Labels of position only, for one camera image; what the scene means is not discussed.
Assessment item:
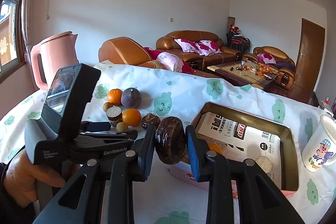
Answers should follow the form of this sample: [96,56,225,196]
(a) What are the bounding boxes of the orange tangerine front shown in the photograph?
[122,109,142,127]

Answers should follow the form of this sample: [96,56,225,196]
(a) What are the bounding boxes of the orange tangerine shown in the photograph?
[106,89,122,106]
[209,143,222,155]
[122,109,142,127]

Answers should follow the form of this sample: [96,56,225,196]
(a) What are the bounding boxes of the dark brown mangosteen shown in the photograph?
[154,117,187,165]
[141,113,161,130]

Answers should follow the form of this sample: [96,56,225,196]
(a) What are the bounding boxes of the person's left hand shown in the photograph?
[3,149,66,207]

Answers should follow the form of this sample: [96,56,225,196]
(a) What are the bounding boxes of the orange tangerine back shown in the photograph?
[106,89,122,106]

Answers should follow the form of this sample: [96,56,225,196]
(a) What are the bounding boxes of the purple passion fruit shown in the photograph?
[121,88,141,108]

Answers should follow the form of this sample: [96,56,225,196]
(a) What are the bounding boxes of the white cloud-print tablecloth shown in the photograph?
[1,61,335,223]

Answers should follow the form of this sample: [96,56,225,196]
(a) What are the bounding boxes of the pink metal tin tray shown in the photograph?
[167,101,300,198]

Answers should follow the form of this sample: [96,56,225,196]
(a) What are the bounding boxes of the white cartoon pig mug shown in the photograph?
[301,114,335,172]

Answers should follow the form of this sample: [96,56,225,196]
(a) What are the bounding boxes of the pink electric kettle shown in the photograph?
[31,31,79,90]

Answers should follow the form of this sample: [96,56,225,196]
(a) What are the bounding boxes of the brown leather armchair near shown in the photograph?
[98,36,166,69]

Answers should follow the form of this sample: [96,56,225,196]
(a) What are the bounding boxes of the brown leather armchair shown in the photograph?
[98,36,166,69]
[242,46,295,90]

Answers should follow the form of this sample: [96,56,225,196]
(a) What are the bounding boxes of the pink floral pillow near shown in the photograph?
[157,52,183,72]

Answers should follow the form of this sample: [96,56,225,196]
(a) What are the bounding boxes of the magenta floral cushion left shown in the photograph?
[174,39,199,54]

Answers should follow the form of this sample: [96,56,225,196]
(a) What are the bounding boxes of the magenta floral cushion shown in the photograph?
[196,40,221,56]
[174,39,199,54]

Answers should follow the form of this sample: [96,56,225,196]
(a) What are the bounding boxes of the wooden coffee table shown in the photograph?
[207,61,278,92]

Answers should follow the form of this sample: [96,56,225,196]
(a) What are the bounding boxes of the brown leather long sofa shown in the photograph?
[156,30,242,71]

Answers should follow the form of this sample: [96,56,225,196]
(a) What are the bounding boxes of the brown leather far armchair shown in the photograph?
[242,46,295,90]

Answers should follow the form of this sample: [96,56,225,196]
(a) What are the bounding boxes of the magenta floral cushion right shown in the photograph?
[196,40,221,56]

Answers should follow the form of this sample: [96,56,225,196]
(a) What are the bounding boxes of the magenta cushion far armchair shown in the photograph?
[257,53,276,64]

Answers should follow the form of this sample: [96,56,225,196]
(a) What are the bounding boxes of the stacked dark chairs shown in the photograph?
[226,31,251,54]

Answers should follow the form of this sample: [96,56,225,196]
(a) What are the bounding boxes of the brown wooden door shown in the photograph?
[295,18,325,93]

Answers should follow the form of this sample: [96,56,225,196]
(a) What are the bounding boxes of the window with frame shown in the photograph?
[1,0,25,82]

